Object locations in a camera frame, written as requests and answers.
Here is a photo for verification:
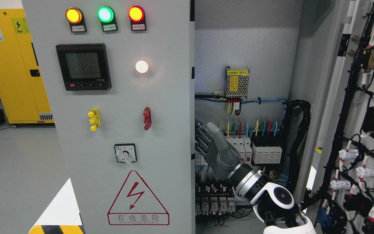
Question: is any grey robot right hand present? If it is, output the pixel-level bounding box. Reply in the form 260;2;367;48
194;122;241;182

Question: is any grey cabinet door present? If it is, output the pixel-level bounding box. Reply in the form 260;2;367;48
22;0;194;234
291;0;374;234

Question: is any white breaker and socket row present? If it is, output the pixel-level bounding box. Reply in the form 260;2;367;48
195;135;252;165

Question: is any relay and terminal row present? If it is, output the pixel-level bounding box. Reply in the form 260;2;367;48
194;177;251;217

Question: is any black surge protector block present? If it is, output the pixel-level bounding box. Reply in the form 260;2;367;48
251;133;283;166

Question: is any metal mesh power supply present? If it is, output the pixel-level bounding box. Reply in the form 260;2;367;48
224;66;250;98

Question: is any red electric hazard sticker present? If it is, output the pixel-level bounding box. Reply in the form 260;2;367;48
108;170;170;226

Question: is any white indicator lamp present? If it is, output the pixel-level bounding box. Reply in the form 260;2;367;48
135;60;149;74

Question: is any black digital power meter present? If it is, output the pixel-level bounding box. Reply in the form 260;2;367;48
56;43;112;91

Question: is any red indicator lamp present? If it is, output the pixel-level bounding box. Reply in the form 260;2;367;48
129;5;147;31

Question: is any green indicator lamp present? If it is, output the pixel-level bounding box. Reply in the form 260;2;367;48
97;6;118;32

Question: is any amber indicator lamp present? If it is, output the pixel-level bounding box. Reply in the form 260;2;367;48
65;7;87;33

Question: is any yellow safety cabinet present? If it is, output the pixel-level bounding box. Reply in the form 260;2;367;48
0;9;54;125

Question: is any black right cable conduit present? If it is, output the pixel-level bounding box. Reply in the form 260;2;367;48
281;99;324;212

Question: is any red terminal post block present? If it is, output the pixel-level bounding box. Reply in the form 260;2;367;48
143;107;152;130

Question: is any grey cabinet enclosure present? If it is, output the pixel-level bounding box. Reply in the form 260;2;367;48
190;0;337;234

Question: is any yellow terminal post block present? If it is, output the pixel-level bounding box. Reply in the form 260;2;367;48
87;108;101;132

